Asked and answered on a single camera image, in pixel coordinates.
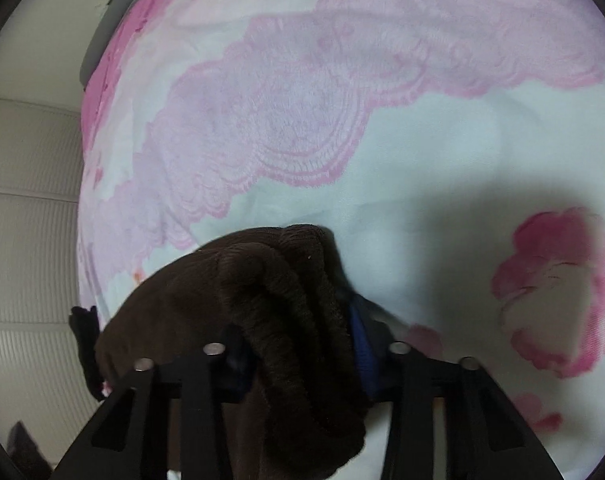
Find dark brown corduroy pants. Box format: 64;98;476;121
95;224;367;479

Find white louvered wardrobe door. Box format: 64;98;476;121
0;100;95;458

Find pink floral bed sheet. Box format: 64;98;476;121
78;0;605;479

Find grey bed headboard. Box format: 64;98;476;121
79;0;139;89

